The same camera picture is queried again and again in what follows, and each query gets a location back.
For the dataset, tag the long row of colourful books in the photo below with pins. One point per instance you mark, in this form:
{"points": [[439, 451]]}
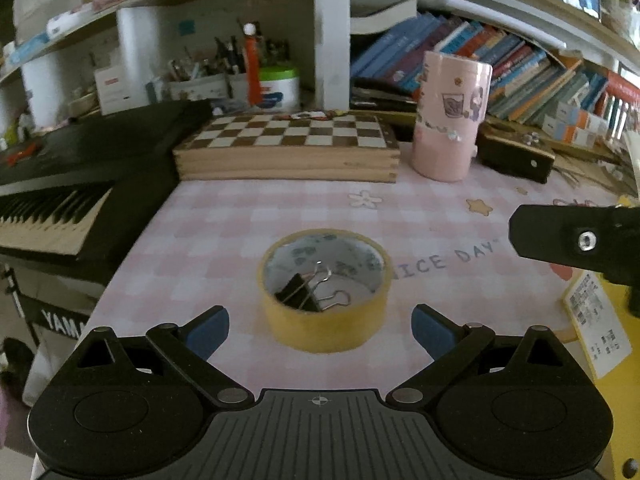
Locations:
{"points": [[525, 75]]}

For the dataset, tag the white bookshelf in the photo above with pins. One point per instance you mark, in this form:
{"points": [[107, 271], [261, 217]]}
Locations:
{"points": [[332, 35]]}

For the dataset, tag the cluster of pens in holders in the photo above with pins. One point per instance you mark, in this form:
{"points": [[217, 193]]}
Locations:
{"points": [[210, 80]]}

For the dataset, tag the black wooden box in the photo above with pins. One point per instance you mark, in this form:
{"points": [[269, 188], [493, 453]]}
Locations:
{"points": [[510, 155]]}

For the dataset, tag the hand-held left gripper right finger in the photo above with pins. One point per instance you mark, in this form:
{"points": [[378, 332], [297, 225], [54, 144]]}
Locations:
{"points": [[430, 327]]}

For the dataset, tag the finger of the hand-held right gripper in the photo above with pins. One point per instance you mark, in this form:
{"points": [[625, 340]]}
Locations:
{"points": [[550, 235]]}

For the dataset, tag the orange and white small box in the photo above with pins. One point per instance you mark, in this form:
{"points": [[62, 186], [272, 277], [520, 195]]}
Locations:
{"points": [[585, 117], [562, 130]]}

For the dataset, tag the pink cylindrical container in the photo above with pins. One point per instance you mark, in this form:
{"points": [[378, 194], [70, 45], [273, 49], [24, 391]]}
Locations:
{"points": [[445, 140]]}

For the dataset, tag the pink checkered desktop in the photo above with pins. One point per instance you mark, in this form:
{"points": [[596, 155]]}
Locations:
{"points": [[225, 220]]}

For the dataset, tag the black keyboard stand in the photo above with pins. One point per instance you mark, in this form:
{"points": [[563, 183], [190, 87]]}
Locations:
{"points": [[45, 310]]}

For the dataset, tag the thick white-paged book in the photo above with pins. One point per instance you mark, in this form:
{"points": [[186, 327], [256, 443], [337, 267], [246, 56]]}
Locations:
{"points": [[385, 17]]}

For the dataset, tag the orange pen white ball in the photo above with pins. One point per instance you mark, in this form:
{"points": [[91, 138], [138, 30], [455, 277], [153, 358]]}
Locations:
{"points": [[251, 70]]}

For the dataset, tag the yellow cardboard box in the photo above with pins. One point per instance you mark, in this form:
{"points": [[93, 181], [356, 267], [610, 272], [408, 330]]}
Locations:
{"points": [[620, 410]]}

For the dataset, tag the wooden chessboard box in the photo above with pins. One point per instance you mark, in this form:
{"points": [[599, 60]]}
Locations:
{"points": [[280, 160]]}

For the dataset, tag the yellow tape roll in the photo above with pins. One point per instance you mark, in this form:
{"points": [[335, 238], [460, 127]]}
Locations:
{"points": [[320, 332]]}

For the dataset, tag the red thick books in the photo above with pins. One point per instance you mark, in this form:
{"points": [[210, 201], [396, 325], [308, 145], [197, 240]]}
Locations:
{"points": [[622, 100]]}

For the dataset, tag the black electronic keyboard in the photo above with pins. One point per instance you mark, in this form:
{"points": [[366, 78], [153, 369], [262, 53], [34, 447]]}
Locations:
{"points": [[75, 170]]}

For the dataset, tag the white box red label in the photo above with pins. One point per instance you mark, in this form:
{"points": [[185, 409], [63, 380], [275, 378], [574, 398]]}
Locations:
{"points": [[117, 90]]}

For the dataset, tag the black binder clip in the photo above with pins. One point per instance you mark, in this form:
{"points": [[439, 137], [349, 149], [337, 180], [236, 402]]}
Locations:
{"points": [[297, 295]]}

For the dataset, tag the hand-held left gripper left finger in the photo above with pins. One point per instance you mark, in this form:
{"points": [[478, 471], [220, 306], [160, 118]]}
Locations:
{"points": [[210, 327]]}

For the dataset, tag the white jar green lid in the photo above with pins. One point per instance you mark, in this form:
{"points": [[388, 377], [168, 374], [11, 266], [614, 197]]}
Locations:
{"points": [[279, 90]]}

